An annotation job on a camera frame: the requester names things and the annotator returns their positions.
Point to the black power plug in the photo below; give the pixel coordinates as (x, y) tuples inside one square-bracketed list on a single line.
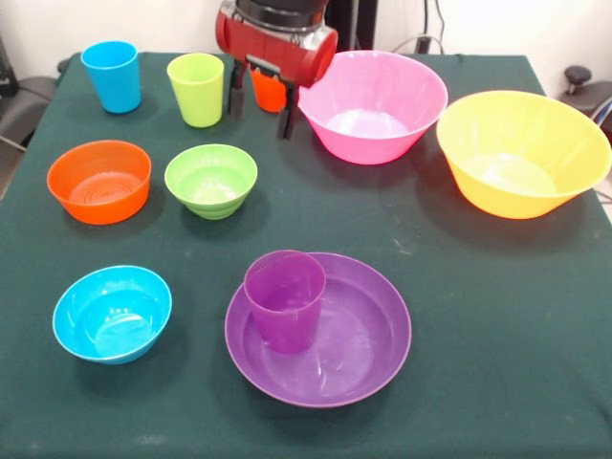
[(422, 44)]

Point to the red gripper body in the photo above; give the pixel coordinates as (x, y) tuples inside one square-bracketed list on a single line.
[(272, 52)]

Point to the purple plastic bowl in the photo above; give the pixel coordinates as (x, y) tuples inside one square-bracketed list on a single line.
[(363, 363)]

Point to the lime green plastic cup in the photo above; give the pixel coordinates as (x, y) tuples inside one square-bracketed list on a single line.
[(196, 95)]

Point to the dark green tablecloth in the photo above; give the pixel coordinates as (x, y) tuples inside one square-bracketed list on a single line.
[(143, 421)]

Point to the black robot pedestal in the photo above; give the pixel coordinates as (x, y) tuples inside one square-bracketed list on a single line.
[(354, 24)]

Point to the purple plastic cup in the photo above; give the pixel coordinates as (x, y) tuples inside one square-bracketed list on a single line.
[(287, 325)]

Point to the yellow plastic bowl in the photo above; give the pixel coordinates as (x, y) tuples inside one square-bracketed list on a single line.
[(502, 201)]

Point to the orange plastic bowl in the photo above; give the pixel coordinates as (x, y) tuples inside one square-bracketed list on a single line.
[(100, 205)]

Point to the orange plastic cup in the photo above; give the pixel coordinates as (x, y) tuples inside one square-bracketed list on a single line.
[(268, 95)]

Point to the blue plastic cup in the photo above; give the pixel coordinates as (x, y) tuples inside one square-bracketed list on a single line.
[(115, 81)]

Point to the grey chair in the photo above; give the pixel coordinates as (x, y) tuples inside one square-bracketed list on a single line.
[(24, 115)]

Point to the black chair armrest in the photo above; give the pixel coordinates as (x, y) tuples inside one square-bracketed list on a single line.
[(578, 76)]

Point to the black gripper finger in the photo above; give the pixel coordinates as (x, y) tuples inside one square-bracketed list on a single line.
[(286, 124), (237, 102)]

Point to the green plastic bowl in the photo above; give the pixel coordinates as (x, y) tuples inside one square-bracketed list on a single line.
[(210, 201)]

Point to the pink plastic bowl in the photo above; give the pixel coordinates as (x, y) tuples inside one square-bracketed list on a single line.
[(368, 143)]

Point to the blue plastic bowl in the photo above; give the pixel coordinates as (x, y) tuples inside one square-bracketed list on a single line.
[(110, 311)]

